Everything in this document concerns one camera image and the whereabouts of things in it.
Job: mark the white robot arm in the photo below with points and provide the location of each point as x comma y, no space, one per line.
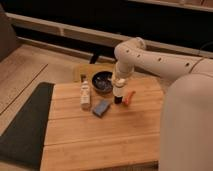
186,128

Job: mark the dark ceramic bowl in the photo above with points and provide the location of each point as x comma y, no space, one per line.
101,82

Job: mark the orange carrot toy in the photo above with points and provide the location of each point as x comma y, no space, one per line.
127,99

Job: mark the blue sponge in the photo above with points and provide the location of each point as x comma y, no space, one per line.
101,108

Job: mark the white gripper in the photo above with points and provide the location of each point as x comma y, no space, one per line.
119,79

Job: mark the black eraser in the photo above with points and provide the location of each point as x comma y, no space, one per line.
117,100

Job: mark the grey couch corner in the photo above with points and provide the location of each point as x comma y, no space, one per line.
8,39

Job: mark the dark green floor mat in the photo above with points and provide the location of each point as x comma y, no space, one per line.
23,140

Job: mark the white bottle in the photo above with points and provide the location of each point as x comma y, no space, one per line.
85,95

